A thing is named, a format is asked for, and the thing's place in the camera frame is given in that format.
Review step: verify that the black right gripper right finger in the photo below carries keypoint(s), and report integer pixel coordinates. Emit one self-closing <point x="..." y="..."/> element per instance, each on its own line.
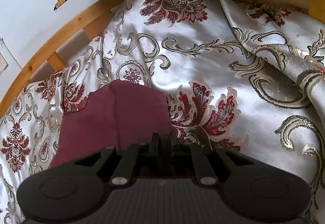
<point x="187" y="161"/>

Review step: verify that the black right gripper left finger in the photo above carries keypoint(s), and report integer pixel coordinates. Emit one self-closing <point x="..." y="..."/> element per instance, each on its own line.
<point x="133" y="160"/>

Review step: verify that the maroon long-sleeve sweater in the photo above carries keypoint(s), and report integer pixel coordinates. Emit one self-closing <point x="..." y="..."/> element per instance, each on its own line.
<point x="117" y="115"/>

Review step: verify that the white floral satin bedspread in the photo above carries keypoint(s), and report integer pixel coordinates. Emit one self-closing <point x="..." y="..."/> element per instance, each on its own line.
<point x="245" y="77"/>

